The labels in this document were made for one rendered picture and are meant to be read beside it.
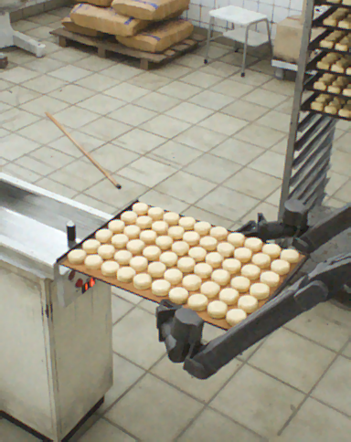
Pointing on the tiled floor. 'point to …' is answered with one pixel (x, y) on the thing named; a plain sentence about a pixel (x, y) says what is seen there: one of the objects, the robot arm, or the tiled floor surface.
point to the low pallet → (106, 48)
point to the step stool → (241, 30)
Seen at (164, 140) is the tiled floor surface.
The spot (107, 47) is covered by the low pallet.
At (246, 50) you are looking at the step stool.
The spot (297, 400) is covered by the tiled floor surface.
